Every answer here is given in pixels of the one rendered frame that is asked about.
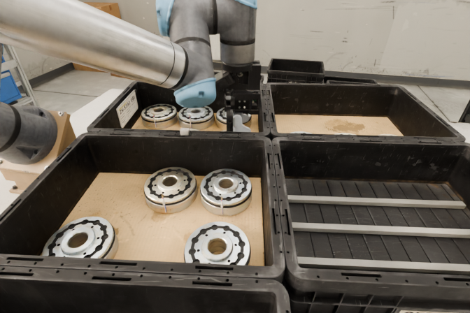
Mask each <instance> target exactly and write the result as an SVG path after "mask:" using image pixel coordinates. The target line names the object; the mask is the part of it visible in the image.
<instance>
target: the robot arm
mask: <svg viewBox="0 0 470 313"><path fill-rule="evenodd" d="M156 11H157V22H158V27H159V32H160V34H161V35H162V36H168V37H169V38H170V41H168V40H166V39H164V38H162V37H160V36H157V35H155V34H152V33H150V32H149V31H146V30H144V29H142V28H139V27H137V26H135V25H133V24H130V23H128V22H125V21H124V20H121V19H119V18H117V17H115V16H112V15H110V14H108V13H105V12H103V11H102V10H99V9H97V8H94V7H92V6H90V5H88V4H86V3H83V2H82V1H79V0H0V87H1V64H2V55H3V44H6V45H11V46H14V47H17V48H22V49H24V50H29V51H32V52H37V53H39V54H44V55H47V56H50V57H54V58H58V59H62V60H65V61H69V62H73V63H75V64H80V65H83V66H88V67H90V68H95V69H98V70H101V71H105V72H109V73H113V74H116V75H121V76H124V77H127V78H131V79H135V80H139V81H142V82H146V83H150V84H152V85H157V86H160V87H165V88H168V89H172V90H174V91H175V92H174V96H175V97H176V103H177V104H178V105H180V106H182V107H184V108H201V107H204V106H207V105H210V104H211V103H212V102H214V100H215V98H216V93H217V92H219V91H221V90H223V92H224V93H225V112H226V114H227V131H237V132H251V129H250V128H249V127H247V126H244V125H243V123H245V122H248V121H249V116H248V115H245V114H250V115H259V105H260V91H259V89H260V76H261V64H260V61H259V60H255V33H256V17H257V0H156ZM216 34H219V35H220V60H221V61H222V69H223V71H220V72H219V73H217V74H214V68H213V58H212V52H211V41H210V35H216ZM257 100H258V110H252V109H257ZM233 112H234V113H233ZM56 139H57V123H56V120H55V118H54V117H53V115H52V114H51V113H50V112H49V111H47V110H46V109H43V108H40V107H38V106H34V105H9V104H7V103H3V102H0V158H2V159H4V160H6V161H8V162H11V163H15V164H22V165H30V164H34V163H37V162H39V161H41V160H42V159H44V158H45V157H46V156H47V155H48V154H49V153H50V151H51V150H52V148H53V147H54V145H55V142H56Z"/></svg>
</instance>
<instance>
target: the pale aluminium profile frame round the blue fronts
mask: <svg viewBox="0 0 470 313"><path fill-rule="evenodd" d="M3 46H4V47H5V50H6V52H7V54H8V57H9V59H10V61H6V62H4V63H2V64H1V72H3V71H6V70H8V69H11V68H14V69H15V72H16V74H17V76H18V78H19V80H20V81H19V82H16V85H17V87H18V86H20V85H22V87H23V89H24V92H25V94H21V95H22V98H20V99H19V101H13V102H11V103H9V105H26V104H28V103H29V104H30V105H34V106H38V107H40V106H39V104H38V101H37V100H36V97H35V95H34V92H33V90H32V88H31V85H30V84H29V81H28V79H27V77H26V74H25V72H24V69H23V67H22V65H21V63H20V60H19V59H18V56H17V54H16V51H15V49H14V47H13V46H11V45H6V44H3Z"/></svg>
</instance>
